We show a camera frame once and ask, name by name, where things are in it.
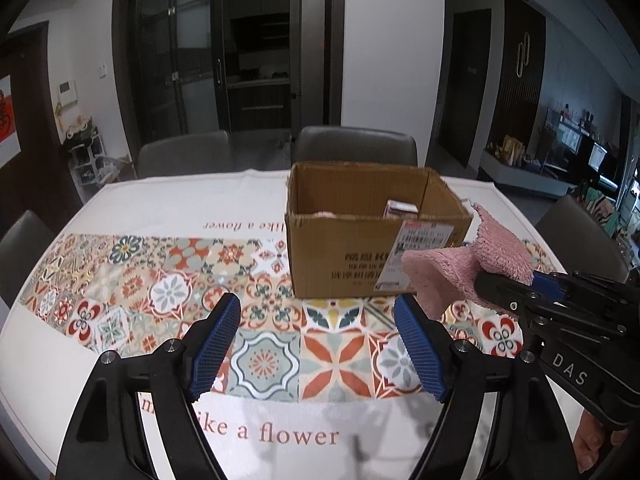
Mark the white shelf cart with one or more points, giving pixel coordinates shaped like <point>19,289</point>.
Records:
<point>92,165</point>

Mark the dark framed glass sliding door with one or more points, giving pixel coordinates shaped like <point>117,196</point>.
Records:
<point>175,60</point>

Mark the monitor screens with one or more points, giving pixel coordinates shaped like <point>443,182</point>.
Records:
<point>595,155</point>

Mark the brown cardboard box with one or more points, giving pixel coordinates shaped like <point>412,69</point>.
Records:
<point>330,255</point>

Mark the dark slatted wall panel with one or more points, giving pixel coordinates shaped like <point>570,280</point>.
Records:
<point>505,110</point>

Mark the grey dining chair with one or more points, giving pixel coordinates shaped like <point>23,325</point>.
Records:
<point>25,245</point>
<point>575,230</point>
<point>185,152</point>
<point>350,142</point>

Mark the brown wooden door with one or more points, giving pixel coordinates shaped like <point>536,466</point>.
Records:
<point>35,110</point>

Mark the small white carton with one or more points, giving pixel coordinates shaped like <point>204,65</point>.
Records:
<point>400,209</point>

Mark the red and white door poster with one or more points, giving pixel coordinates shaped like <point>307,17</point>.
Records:
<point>7,120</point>

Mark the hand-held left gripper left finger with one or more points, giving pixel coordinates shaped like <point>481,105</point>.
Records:
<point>215,350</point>

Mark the pink fluffy cloth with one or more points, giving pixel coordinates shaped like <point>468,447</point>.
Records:
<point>450,270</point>
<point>323,214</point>

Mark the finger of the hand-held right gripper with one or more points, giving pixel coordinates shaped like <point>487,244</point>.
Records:
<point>550,285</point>
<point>505,292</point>

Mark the yellow snack bags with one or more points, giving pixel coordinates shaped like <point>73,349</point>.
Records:
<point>514,149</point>

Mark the person's right hand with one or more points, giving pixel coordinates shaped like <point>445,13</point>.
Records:
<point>597,440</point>

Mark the white wall intercom panel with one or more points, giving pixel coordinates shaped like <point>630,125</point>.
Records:
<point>67,92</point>

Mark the white low cabinet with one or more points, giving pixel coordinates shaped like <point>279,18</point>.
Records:
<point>520,175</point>

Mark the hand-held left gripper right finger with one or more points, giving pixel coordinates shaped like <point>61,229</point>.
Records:
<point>420,350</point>

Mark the dark interior door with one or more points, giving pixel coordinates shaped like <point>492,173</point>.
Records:
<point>465,90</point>

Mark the floral patterned white tablecloth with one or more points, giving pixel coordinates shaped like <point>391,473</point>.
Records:
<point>150,210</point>

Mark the beige toy on cart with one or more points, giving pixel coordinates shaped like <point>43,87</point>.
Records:
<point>78,126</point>

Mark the gold wall ornament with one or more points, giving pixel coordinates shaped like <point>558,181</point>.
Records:
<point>523,55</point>

